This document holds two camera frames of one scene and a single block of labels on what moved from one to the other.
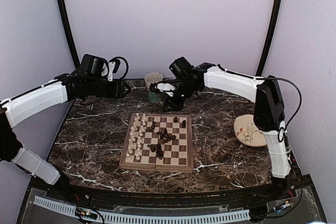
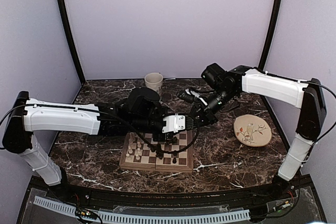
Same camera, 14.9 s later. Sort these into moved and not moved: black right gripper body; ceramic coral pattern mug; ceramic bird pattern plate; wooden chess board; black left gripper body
Moved: black left gripper body; black right gripper body
Not moved: ceramic bird pattern plate; ceramic coral pattern mug; wooden chess board
